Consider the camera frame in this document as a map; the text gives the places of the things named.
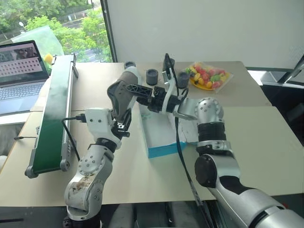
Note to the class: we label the black cylinder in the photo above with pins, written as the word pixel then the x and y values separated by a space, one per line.
pixel 152 77
pixel 183 80
pixel 130 64

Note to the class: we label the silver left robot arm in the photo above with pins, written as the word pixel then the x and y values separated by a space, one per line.
pixel 90 166

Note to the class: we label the blue white shoebox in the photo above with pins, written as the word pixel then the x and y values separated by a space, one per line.
pixel 161 148

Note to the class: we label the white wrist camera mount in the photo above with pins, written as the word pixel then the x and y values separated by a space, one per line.
pixel 97 121
pixel 169 95

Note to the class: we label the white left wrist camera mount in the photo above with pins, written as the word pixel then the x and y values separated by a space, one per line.
pixel 97 121

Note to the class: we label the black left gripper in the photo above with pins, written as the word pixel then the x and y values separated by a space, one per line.
pixel 122 131

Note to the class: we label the green conveyor belt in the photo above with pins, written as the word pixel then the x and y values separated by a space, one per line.
pixel 51 123

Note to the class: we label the clear bag of toy fruit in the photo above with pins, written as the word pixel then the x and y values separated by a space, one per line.
pixel 209 77

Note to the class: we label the white wrapping paper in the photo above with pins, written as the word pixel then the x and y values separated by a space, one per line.
pixel 185 129

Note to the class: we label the grey brown shoe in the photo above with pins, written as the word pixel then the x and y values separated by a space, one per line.
pixel 121 92

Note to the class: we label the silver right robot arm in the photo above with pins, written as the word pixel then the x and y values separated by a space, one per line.
pixel 261 202

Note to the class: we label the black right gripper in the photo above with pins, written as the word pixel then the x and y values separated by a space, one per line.
pixel 157 101

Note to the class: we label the yellow plush toy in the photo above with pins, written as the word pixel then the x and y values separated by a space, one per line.
pixel 48 59

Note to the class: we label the black window frame post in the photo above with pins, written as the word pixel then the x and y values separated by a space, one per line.
pixel 109 31

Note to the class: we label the grey metal stand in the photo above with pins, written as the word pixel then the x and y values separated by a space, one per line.
pixel 293 70

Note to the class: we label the grey open laptop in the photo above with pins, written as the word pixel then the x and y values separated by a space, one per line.
pixel 19 71

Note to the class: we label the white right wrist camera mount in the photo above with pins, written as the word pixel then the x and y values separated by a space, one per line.
pixel 169 95

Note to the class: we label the green translucent plastic bag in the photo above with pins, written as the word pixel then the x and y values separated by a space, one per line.
pixel 47 38

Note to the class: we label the thin black rod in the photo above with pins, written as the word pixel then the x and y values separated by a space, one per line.
pixel 25 137

